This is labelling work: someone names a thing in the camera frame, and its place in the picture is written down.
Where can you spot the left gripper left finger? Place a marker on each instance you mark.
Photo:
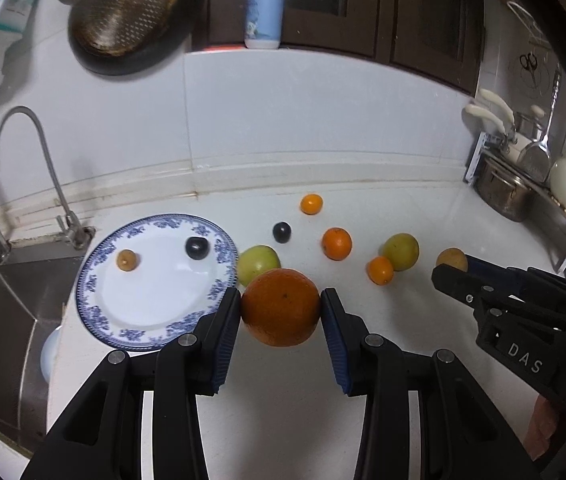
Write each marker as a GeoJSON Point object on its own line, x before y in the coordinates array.
{"type": "Point", "coordinates": [98, 435]}

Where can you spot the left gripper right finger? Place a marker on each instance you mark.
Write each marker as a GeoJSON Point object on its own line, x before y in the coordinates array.
{"type": "Point", "coordinates": [462, 433]}

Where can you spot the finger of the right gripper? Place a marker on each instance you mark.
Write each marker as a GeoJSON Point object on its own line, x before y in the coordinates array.
{"type": "Point", "coordinates": [463, 289]}
{"type": "Point", "coordinates": [493, 267]}

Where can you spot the brown longan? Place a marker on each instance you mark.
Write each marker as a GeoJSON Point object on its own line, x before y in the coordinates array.
{"type": "Point", "coordinates": [453, 257]}
{"type": "Point", "coordinates": [126, 260]}

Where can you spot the yellow green pear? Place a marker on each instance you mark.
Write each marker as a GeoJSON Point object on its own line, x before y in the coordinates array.
{"type": "Point", "coordinates": [402, 250]}

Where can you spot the small orange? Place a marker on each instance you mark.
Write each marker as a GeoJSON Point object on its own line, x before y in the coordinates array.
{"type": "Point", "coordinates": [380, 271]}
{"type": "Point", "coordinates": [311, 204]}

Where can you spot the large orange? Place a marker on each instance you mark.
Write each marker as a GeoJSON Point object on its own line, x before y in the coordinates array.
{"type": "Point", "coordinates": [281, 308]}

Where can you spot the dark plum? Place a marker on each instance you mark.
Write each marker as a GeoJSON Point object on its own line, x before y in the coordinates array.
{"type": "Point", "coordinates": [196, 247]}
{"type": "Point", "coordinates": [282, 232]}

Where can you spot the green apple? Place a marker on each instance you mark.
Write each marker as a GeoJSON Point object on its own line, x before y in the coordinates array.
{"type": "Point", "coordinates": [255, 261]}

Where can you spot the person right hand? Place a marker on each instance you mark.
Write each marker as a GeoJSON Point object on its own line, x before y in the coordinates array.
{"type": "Point", "coordinates": [542, 426]}

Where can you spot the metal dish rack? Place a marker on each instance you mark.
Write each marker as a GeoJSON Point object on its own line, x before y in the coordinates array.
{"type": "Point", "coordinates": [547, 217]}

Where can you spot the steel cooking pot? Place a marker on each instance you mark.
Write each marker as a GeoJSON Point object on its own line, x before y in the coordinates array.
{"type": "Point", "coordinates": [503, 188]}

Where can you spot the metal spatula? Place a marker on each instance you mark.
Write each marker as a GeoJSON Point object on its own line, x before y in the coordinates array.
{"type": "Point", "coordinates": [535, 159]}

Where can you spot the blue white porcelain plate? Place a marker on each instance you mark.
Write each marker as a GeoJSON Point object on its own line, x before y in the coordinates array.
{"type": "Point", "coordinates": [166, 294]}

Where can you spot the stainless steel sink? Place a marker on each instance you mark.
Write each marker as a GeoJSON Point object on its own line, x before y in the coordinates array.
{"type": "Point", "coordinates": [35, 285]}

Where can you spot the slim gooseneck faucet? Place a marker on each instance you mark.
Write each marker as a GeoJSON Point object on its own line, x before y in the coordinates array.
{"type": "Point", "coordinates": [26, 166]}

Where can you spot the black scissors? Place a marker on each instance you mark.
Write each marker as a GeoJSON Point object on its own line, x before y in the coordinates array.
{"type": "Point", "coordinates": [529, 63]}

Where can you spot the blue lotion pump bottle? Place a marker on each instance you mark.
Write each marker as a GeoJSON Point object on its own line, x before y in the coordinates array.
{"type": "Point", "coordinates": [263, 24]}

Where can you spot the black frying pan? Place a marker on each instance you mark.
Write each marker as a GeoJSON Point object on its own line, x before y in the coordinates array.
{"type": "Point", "coordinates": [180, 23]}

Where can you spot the brass perforated strainer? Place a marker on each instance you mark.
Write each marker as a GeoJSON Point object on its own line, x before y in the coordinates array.
{"type": "Point", "coordinates": [114, 28]}

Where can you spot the lower cream knife handle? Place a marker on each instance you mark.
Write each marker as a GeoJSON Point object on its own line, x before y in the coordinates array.
{"type": "Point", "coordinates": [484, 114]}

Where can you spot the cream knife handle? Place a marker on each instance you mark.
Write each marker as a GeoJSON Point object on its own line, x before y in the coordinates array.
{"type": "Point", "coordinates": [484, 114]}
{"type": "Point", "coordinates": [495, 99]}

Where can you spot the upper cream knife handle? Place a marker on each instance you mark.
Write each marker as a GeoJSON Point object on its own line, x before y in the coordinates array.
{"type": "Point", "coordinates": [495, 99]}

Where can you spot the white wire hanger rack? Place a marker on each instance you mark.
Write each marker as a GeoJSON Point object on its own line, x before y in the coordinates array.
{"type": "Point", "coordinates": [526, 19]}

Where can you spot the dark wooden window frame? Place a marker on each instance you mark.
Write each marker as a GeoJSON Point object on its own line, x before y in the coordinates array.
{"type": "Point", "coordinates": [438, 39]}

